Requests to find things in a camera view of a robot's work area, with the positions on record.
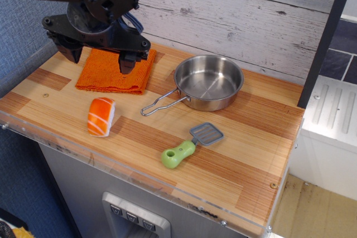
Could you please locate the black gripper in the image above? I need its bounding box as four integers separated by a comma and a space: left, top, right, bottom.
42, 3, 151, 74

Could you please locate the stainless steel pot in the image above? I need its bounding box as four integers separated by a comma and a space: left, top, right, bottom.
141, 55, 244, 116

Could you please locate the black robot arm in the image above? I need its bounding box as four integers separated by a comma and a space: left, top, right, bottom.
42, 0, 151, 74

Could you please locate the orange folded cloth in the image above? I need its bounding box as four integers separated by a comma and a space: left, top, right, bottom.
76, 49, 157, 95

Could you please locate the salmon sushi toy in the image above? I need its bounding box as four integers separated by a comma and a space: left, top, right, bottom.
87, 97, 115, 138

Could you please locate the grey button panel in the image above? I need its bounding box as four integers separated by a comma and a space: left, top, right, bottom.
102, 192, 171, 237

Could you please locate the white ribbed cabinet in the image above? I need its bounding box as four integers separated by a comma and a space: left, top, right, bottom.
289, 76, 356, 200

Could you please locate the green handled grey spatula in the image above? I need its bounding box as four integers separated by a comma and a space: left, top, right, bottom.
161, 122, 224, 169

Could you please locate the black braided cable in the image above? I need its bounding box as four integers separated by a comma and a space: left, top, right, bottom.
0, 220, 15, 238

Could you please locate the black vertical post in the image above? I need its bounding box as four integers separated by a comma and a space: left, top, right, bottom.
297, 0, 347, 109

